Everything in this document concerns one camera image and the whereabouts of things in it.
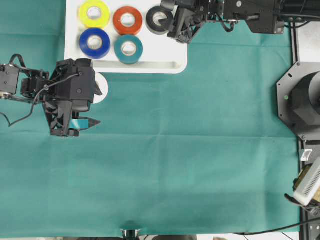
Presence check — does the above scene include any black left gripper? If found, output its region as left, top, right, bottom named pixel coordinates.
left=42, top=58, right=103, bottom=137

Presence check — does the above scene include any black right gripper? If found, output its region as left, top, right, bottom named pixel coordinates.
left=158, top=0, right=213, bottom=44

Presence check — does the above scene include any black tape roll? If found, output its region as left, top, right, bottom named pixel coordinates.
left=145, top=6, right=173, bottom=35

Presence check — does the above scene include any white tape roll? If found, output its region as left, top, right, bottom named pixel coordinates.
left=93, top=73, right=109, bottom=104

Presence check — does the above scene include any red tape roll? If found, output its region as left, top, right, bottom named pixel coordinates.
left=113, top=6, right=143, bottom=35

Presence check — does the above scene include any teal tape roll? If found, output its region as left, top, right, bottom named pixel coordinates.
left=114, top=34, right=144, bottom=65

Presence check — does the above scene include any blue tape roll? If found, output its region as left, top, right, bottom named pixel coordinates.
left=79, top=28, right=111, bottom=59

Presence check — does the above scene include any yellow tape roll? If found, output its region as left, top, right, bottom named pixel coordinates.
left=78, top=0, right=110, bottom=29

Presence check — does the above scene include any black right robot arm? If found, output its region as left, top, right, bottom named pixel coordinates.
left=160, top=0, right=320, bottom=141

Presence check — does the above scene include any white plastic tray case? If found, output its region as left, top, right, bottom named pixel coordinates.
left=64, top=0, right=188, bottom=74

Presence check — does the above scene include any black clamp at table edge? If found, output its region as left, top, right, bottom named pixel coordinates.
left=121, top=229, right=141, bottom=240

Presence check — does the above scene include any white label sticker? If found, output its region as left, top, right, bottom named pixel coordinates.
left=299, top=149, right=313, bottom=162

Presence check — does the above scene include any white perforated device box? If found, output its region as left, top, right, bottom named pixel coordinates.
left=293, top=157, right=320, bottom=206

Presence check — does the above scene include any black cable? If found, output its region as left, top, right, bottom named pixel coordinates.
left=234, top=216, right=320, bottom=236

